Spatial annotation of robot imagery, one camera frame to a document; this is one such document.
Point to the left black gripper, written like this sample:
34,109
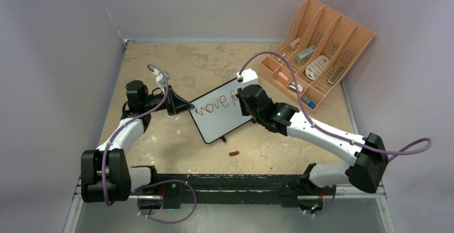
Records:
172,100

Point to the black-framed whiteboard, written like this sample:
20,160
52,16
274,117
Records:
218,112

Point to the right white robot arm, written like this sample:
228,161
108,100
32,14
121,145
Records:
363,161

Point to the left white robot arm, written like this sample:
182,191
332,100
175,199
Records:
105,174

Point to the grey whiteboard eraser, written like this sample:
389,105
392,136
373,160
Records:
336,75

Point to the pink eraser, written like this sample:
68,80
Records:
284,77

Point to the pink stapler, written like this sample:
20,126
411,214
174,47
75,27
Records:
295,43

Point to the teal staple box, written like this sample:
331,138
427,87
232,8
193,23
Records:
304,56

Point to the blue small item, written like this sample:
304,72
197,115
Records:
308,102

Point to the peach plastic desk organizer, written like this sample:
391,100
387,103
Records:
334,35

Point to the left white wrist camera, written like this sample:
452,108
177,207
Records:
161,78

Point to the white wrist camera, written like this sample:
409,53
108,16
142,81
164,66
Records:
247,77
161,78

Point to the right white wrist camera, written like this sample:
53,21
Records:
247,77

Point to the black aluminium base frame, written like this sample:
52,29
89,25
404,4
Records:
170,191

